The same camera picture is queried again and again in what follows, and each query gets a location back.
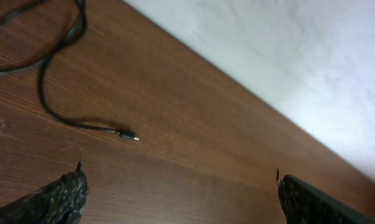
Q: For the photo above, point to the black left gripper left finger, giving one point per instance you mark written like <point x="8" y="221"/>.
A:
<point x="61" y="201"/>

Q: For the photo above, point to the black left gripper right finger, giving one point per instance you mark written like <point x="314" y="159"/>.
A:
<point x="303" y="203"/>

